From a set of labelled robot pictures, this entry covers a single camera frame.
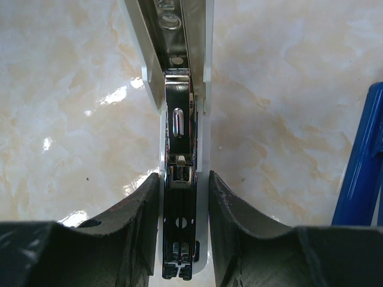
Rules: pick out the blue black stapler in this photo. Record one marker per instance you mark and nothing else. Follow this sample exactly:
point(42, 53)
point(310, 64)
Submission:
point(363, 177)

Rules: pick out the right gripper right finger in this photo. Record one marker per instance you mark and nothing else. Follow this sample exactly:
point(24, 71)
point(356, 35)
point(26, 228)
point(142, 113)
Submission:
point(251, 249)

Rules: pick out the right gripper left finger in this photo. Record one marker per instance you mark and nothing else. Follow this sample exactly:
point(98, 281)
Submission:
point(114, 248)

